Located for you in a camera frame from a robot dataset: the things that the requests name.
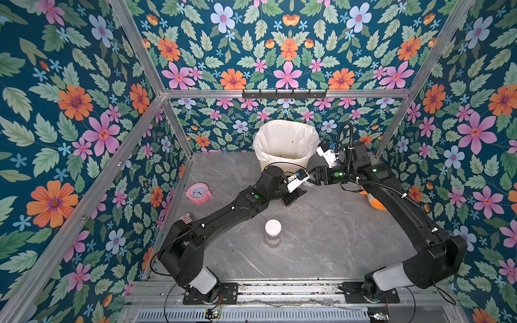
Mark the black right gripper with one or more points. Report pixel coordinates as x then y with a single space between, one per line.
320 173

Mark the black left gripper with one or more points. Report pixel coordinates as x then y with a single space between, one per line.
291 198

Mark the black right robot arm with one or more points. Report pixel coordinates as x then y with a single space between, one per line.
438 254

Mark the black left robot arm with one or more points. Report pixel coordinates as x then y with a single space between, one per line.
182 254

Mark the cream ribbed trash bin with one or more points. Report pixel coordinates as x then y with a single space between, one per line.
288 162

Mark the jar with white lid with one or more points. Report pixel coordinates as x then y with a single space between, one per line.
273 229

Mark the orange plush toy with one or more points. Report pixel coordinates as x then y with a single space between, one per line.
375 203

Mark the white plastic bin liner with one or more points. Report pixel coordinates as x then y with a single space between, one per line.
279 136

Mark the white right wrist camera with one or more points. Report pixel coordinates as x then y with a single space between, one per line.
328 155

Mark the black wall hook rail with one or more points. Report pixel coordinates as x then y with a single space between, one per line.
284 94

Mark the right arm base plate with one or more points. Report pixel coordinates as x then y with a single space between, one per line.
359 292

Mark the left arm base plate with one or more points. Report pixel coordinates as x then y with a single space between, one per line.
221 294

